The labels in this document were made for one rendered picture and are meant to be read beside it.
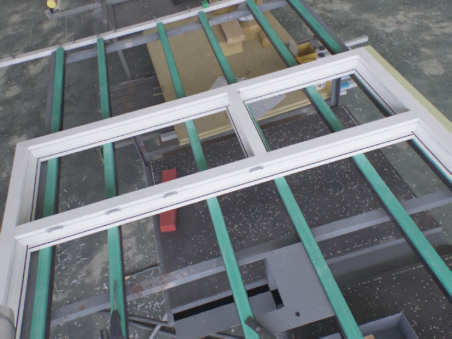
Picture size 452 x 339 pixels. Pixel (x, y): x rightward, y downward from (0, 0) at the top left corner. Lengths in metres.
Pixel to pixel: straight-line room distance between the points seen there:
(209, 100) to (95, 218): 0.64
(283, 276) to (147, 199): 0.49
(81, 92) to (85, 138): 2.00
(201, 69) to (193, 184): 1.12
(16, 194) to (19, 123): 2.10
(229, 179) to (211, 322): 0.49
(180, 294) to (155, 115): 0.69
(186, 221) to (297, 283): 0.63
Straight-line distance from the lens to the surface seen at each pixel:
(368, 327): 1.36
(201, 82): 2.21
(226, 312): 1.48
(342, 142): 1.40
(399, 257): 1.59
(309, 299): 1.16
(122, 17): 3.11
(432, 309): 1.50
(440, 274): 1.24
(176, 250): 1.59
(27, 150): 1.71
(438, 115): 1.53
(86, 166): 2.93
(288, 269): 1.19
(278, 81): 1.67
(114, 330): 1.17
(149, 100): 2.71
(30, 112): 3.69
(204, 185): 1.32
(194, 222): 1.63
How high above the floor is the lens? 1.92
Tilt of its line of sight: 46 degrees down
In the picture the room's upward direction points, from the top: 12 degrees counter-clockwise
